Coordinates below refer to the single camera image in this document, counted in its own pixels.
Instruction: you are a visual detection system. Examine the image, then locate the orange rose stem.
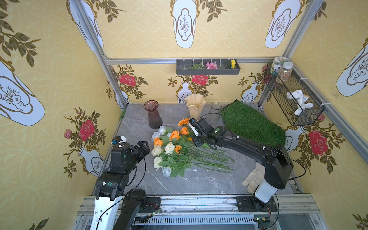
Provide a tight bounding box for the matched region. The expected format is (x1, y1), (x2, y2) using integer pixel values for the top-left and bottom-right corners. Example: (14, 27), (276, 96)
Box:
(153, 136), (232, 178)
(169, 130), (233, 170)

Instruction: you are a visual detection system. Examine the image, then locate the small orange marigold stem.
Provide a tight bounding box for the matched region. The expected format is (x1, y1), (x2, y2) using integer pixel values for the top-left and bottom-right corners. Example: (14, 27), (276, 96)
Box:
(172, 147), (234, 172)

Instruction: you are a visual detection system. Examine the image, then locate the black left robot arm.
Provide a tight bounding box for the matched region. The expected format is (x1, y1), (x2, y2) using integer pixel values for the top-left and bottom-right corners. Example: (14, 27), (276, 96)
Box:
(91, 138), (161, 230)

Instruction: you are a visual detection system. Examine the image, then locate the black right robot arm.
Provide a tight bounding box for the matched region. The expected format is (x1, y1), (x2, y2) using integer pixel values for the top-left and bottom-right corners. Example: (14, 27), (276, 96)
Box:
(189, 118), (294, 211)

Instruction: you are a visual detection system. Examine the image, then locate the cream rose upper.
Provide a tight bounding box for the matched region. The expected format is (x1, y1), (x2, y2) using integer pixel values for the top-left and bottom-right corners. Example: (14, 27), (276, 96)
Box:
(165, 142), (175, 155)

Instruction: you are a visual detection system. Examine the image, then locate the clear glass vase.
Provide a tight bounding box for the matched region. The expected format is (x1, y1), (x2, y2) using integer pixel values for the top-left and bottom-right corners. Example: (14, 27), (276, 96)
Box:
(209, 102), (222, 127)

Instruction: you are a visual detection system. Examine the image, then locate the white rose top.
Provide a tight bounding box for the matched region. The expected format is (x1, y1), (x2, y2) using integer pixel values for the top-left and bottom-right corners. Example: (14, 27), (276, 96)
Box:
(158, 125), (167, 136)

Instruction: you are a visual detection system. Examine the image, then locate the dark purple glass vase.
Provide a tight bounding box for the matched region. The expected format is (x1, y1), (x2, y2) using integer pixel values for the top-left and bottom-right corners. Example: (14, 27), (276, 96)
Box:
(143, 100), (163, 129)

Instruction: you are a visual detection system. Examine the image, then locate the cream ruffled vase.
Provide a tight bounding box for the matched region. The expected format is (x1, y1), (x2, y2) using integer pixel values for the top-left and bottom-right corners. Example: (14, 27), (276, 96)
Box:
(186, 94), (206, 120)

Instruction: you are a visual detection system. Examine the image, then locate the green artificial grass mat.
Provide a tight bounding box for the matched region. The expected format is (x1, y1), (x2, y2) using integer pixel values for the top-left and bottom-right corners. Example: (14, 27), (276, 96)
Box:
(221, 100), (286, 146)

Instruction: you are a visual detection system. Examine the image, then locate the beige work glove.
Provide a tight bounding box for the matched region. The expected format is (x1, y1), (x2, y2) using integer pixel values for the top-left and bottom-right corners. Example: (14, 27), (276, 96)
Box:
(242, 163), (265, 194)

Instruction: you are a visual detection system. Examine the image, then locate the pink flower in planter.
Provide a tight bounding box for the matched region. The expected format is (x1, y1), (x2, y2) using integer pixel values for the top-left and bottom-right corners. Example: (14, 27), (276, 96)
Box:
(206, 62), (218, 70)

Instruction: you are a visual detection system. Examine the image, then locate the yellow flower in planter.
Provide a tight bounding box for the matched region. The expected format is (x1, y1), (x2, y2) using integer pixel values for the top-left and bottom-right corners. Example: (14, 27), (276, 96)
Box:
(230, 59), (236, 69)

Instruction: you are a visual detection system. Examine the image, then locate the white cloth figure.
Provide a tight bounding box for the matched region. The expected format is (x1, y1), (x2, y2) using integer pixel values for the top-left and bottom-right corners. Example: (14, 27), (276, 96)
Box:
(286, 90), (314, 116)

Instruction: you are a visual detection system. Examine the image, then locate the glass jar with floral lid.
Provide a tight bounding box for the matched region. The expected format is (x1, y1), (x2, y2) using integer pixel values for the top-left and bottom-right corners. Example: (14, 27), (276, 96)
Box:
(271, 56), (289, 76)

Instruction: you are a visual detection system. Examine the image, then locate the jar with white lid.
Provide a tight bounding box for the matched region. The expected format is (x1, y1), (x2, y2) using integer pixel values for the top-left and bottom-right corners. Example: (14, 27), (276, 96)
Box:
(276, 62), (293, 84)

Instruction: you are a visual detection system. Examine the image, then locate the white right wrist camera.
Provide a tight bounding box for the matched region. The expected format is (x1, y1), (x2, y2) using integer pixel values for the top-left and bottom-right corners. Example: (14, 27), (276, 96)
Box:
(188, 124), (199, 136)

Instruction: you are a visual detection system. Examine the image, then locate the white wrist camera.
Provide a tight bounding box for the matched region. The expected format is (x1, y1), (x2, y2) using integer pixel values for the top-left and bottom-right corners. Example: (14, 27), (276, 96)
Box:
(111, 136), (127, 145)
(188, 124), (199, 136)

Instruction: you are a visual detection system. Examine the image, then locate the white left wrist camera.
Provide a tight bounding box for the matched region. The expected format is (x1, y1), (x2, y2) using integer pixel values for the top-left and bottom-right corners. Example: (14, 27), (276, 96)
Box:
(111, 136), (127, 145)

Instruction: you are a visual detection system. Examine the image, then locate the grey wall planter shelf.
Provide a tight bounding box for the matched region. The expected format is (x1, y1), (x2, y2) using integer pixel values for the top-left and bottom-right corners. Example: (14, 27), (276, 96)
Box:
(176, 58), (241, 75)

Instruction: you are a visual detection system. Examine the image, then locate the black wire wall basket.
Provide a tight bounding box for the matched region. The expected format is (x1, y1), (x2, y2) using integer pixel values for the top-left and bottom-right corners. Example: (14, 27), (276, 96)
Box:
(264, 63), (325, 126)

